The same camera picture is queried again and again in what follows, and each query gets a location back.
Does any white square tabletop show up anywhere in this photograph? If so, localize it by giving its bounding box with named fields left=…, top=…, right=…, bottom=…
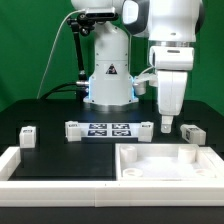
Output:
left=115, top=144, right=224, bottom=181

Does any black cable at base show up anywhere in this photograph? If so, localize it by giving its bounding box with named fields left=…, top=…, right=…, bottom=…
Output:
left=40, top=81, right=90, bottom=100

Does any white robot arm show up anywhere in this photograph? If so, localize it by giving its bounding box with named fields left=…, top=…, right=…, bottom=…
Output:
left=71, top=0, right=203, bottom=133

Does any white camera cable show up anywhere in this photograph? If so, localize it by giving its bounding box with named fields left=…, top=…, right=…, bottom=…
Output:
left=35, top=9, right=86, bottom=100

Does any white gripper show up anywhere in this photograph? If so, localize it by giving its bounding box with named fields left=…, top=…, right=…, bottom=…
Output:
left=157, top=71, right=187, bottom=133

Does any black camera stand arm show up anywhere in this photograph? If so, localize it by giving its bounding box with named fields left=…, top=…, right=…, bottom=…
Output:
left=67, top=17, right=88, bottom=101

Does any white U-shaped fence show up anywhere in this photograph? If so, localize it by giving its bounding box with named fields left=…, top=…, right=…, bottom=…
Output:
left=0, top=147, right=224, bottom=207

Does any black marker base plate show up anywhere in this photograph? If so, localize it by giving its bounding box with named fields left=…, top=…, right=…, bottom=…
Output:
left=80, top=123, right=140, bottom=140

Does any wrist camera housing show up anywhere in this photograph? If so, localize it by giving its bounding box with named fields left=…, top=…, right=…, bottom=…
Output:
left=149, top=46, right=194, bottom=71

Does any black camera on stand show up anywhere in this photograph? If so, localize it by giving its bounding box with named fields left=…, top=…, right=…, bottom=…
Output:
left=85, top=7, right=116, bottom=20

